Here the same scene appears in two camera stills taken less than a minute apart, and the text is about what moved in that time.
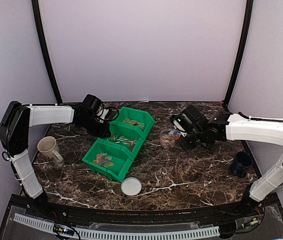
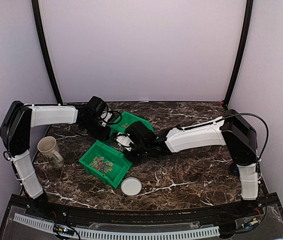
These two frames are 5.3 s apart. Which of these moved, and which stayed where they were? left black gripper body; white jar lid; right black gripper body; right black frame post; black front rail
Moved: right black gripper body
Stayed: left black gripper body; white jar lid; black front rail; right black frame post
